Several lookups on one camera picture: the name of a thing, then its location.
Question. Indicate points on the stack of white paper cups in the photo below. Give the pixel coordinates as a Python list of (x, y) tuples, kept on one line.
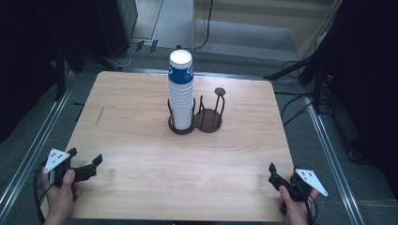
[(180, 103)]

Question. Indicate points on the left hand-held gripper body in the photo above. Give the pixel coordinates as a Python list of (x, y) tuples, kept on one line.
[(56, 158)]

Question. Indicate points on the dark cabinet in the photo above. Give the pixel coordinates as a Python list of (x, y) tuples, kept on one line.
[(117, 25)]

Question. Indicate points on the person's right hand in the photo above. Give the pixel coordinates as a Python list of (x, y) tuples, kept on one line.
[(294, 209)]

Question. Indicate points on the light wooden platform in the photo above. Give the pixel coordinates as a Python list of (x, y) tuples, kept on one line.
[(250, 18)]

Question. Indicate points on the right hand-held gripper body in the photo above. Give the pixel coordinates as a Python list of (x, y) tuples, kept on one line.
[(308, 182)]

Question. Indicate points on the metal floor rail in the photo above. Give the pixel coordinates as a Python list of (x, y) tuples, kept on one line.
[(34, 150), (334, 165)]

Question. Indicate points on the person's left hand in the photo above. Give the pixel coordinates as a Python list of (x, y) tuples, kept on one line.
[(61, 197)]

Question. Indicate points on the black stand leg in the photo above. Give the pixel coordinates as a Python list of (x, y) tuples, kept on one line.
[(287, 69)]

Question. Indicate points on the dark curtain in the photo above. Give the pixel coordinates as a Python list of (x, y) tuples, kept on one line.
[(369, 78), (25, 62)]

